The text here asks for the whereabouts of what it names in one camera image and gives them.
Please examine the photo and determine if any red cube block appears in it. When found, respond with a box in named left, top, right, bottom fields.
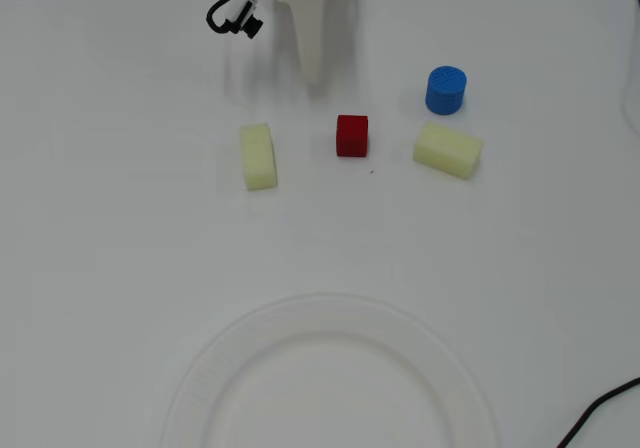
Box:
left=335, top=114, right=370, bottom=159

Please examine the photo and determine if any pale yellow foam block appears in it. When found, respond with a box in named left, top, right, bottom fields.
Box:
left=238, top=122, right=279, bottom=192
left=412, top=120, right=485, bottom=181

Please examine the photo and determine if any blue cylinder block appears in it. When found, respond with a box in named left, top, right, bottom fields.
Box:
left=424, top=65, right=469, bottom=117

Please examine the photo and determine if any white ribbed plastic plate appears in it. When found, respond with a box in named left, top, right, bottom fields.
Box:
left=159, top=292, right=499, bottom=448

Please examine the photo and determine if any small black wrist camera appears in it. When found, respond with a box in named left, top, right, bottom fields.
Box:
left=238, top=11, right=265, bottom=40

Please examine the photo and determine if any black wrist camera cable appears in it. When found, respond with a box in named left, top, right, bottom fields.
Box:
left=205, top=0, right=261, bottom=35

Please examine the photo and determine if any thin black cable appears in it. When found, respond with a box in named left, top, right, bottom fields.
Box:
left=555, top=377, right=640, bottom=448

